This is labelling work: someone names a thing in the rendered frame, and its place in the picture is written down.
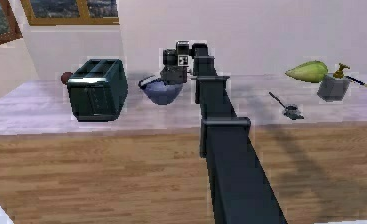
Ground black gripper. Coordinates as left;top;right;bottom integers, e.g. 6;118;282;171
138;48;189;91

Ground blue bowl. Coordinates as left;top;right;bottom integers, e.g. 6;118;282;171
138;75;185;106

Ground pale marble kitchen counter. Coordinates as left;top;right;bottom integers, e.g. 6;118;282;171
0;72;367;138

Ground dark green toaster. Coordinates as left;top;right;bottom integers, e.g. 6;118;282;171
66;58;129;123

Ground red apple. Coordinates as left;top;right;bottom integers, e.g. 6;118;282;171
60;71;74;85

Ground wooden framed window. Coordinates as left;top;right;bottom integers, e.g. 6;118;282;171
0;0;24;48
20;0;120;27

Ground small dark grey ladle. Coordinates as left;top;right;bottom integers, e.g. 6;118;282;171
268;91;306;121

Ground green lettuce head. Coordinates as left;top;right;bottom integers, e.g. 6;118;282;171
284;60;330;84

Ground grey soap bottle gold pump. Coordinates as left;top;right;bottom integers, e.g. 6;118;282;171
316;62;352;103

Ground dark handled utensil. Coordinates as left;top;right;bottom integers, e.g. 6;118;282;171
344;75;367;91

